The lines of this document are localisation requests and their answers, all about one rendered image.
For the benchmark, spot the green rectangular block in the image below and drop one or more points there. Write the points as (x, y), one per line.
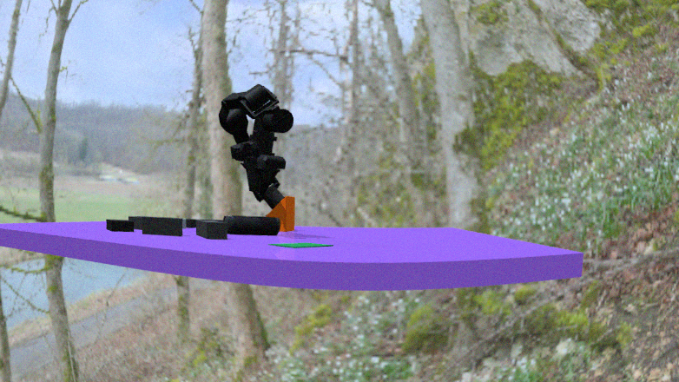
(303, 245)

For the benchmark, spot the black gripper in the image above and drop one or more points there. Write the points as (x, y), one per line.
(266, 166)

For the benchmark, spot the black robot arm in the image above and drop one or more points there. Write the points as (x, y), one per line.
(267, 118)

